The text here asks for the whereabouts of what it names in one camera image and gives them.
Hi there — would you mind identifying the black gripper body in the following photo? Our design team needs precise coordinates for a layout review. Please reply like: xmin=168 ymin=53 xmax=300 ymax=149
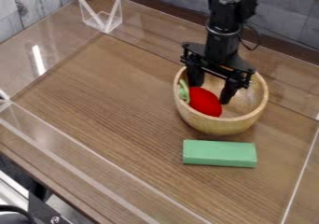
xmin=180 ymin=42 xmax=255 ymax=89

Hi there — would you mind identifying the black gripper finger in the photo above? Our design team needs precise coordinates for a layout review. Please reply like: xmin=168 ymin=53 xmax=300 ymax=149
xmin=219 ymin=78 xmax=240 ymax=105
xmin=187 ymin=63 xmax=204 ymax=87

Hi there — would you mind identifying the green stick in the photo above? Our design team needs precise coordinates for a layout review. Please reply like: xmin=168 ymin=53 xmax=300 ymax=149
xmin=179 ymin=79 xmax=191 ymax=103

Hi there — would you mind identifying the light wooden bowl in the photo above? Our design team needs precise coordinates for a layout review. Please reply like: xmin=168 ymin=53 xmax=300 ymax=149
xmin=173 ymin=67 xmax=270 ymax=135

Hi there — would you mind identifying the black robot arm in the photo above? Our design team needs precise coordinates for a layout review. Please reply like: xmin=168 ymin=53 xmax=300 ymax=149
xmin=180 ymin=0 xmax=258 ymax=105

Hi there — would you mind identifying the red ball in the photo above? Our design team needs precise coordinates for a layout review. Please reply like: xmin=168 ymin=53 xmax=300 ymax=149
xmin=189 ymin=87 xmax=222 ymax=117

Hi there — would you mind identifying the green rectangular block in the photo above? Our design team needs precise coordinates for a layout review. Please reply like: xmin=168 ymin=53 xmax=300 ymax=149
xmin=181 ymin=140 xmax=258 ymax=168

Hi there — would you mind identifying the clear acrylic corner bracket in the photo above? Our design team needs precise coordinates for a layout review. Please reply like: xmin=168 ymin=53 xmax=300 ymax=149
xmin=79 ymin=0 xmax=121 ymax=34

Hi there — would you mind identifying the clear acrylic tray wall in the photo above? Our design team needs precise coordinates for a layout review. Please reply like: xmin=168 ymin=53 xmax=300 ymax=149
xmin=0 ymin=91 xmax=209 ymax=224

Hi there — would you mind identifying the black metal table bracket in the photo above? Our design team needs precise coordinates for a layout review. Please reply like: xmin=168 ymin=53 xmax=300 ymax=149
xmin=28 ymin=193 xmax=72 ymax=224

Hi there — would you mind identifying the black cable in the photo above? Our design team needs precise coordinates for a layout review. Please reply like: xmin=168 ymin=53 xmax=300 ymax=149
xmin=0 ymin=204 xmax=36 ymax=224

